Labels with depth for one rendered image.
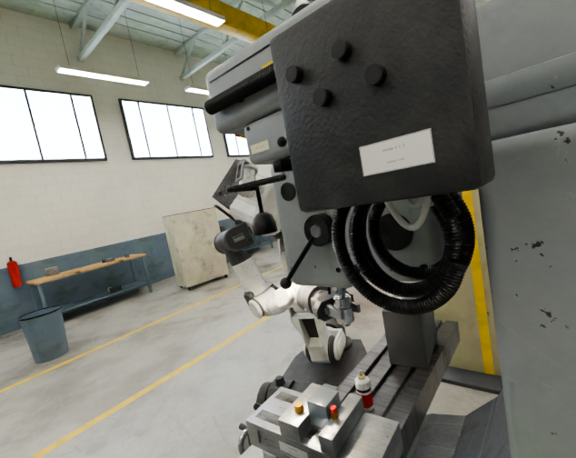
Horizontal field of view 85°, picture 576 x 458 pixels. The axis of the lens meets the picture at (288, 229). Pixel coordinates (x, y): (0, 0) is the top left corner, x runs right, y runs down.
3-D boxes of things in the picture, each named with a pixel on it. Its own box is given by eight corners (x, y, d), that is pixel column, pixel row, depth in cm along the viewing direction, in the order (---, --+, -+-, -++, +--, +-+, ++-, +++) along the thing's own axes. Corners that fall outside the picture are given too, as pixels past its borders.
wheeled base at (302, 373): (305, 358, 217) (296, 312, 214) (382, 360, 197) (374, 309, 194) (266, 426, 158) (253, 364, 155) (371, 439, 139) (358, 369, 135)
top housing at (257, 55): (213, 135, 82) (200, 72, 81) (278, 138, 102) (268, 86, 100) (386, 59, 52) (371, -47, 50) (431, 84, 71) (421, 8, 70)
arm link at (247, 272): (250, 317, 128) (224, 269, 125) (273, 300, 135) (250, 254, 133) (263, 319, 118) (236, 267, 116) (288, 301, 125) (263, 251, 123)
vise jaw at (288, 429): (280, 434, 73) (277, 419, 73) (314, 395, 85) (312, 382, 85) (301, 443, 70) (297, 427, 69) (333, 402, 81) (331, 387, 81)
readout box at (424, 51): (292, 215, 38) (259, 36, 36) (331, 205, 45) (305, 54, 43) (482, 190, 25) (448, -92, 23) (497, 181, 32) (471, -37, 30)
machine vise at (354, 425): (250, 444, 81) (242, 405, 80) (284, 407, 93) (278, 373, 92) (380, 507, 60) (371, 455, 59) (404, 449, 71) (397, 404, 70)
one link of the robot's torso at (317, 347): (312, 348, 186) (289, 282, 169) (344, 348, 179) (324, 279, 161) (305, 370, 173) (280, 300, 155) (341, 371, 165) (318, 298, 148)
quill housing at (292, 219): (286, 288, 80) (263, 163, 77) (329, 265, 96) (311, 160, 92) (353, 293, 68) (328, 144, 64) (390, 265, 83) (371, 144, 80)
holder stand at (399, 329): (389, 363, 105) (380, 307, 103) (403, 333, 123) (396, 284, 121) (428, 369, 98) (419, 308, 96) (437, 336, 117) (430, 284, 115)
